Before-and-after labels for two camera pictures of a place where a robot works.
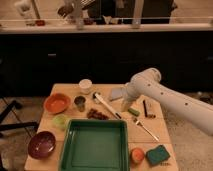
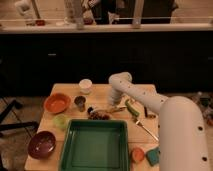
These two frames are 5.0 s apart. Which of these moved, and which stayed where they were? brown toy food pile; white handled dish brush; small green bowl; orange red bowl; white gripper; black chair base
Moved: white gripper; white handled dish brush
Stayed: small green bowl; orange red bowl; brown toy food pile; black chair base
